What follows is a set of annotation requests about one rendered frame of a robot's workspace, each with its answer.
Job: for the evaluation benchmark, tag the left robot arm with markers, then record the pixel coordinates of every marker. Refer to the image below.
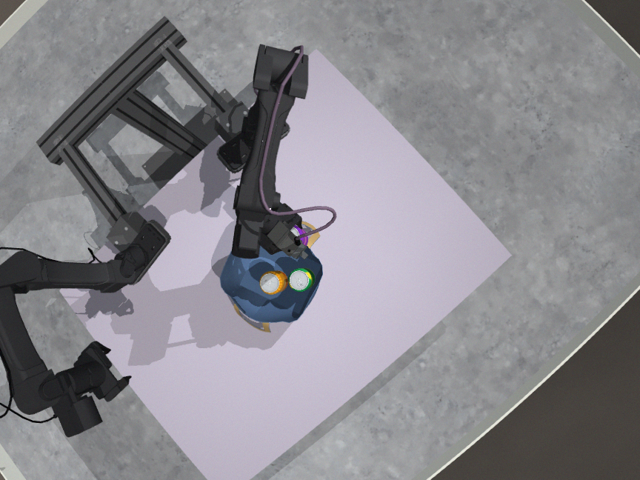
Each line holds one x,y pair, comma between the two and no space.
266,120

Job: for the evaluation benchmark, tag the orange drink can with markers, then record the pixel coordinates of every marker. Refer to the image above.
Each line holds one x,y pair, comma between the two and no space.
273,282

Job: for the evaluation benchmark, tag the green and yellow drink can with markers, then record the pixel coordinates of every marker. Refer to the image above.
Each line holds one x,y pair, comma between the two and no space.
301,279

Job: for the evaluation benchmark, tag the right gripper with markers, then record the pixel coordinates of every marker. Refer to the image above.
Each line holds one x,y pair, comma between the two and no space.
102,382

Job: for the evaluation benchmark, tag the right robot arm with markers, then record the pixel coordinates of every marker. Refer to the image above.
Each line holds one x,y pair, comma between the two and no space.
34,387

